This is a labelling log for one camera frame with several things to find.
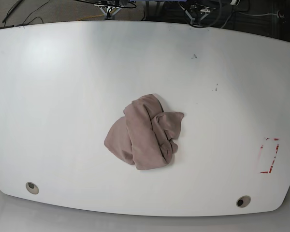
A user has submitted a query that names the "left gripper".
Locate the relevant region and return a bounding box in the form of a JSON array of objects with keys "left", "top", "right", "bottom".
[{"left": 185, "top": 6, "right": 216, "bottom": 26}]

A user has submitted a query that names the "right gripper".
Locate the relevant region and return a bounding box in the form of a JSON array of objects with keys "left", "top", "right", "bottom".
[{"left": 99, "top": 6, "right": 121, "bottom": 19}]

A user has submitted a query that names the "mauve t-shirt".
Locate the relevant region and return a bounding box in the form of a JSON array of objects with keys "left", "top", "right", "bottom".
[{"left": 104, "top": 94, "right": 184, "bottom": 170}]

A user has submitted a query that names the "red tape rectangle marking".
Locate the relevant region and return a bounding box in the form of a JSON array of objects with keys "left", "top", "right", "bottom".
[{"left": 258, "top": 138, "right": 280, "bottom": 174}]

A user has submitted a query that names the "left table grommet hole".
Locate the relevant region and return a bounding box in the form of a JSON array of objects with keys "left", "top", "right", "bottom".
[{"left": 26, "top": 182, "right": 39, "bottom": 195}]

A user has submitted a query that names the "table grommet hole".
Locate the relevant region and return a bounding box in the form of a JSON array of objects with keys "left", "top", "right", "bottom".
[
  {"left": 236, "top": 195, "right": 251, "bottom": 208},
  {"left": 26, "top": 182, "right": 39, "bottom": 195}
]

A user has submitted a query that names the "right table grommet hole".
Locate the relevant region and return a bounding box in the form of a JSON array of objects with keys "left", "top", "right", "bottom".
[{"left": 236, "top": 195, "right": 251, "bottom": 208}]

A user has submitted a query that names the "yellow cable on floor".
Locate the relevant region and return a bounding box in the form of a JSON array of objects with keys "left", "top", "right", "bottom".
[{"left": 77, "top": 13, "right": 104, "bottom": 22}]

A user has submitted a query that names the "white cable on floor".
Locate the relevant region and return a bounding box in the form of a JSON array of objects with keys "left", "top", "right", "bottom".
[{"left": 239, "top": 11, "right": 280, "bottom": 17}]

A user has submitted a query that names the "black floor cable left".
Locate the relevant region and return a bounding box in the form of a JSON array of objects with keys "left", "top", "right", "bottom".
[{"left": 2, "top": 0, "right": 50, "bottom": 25}]

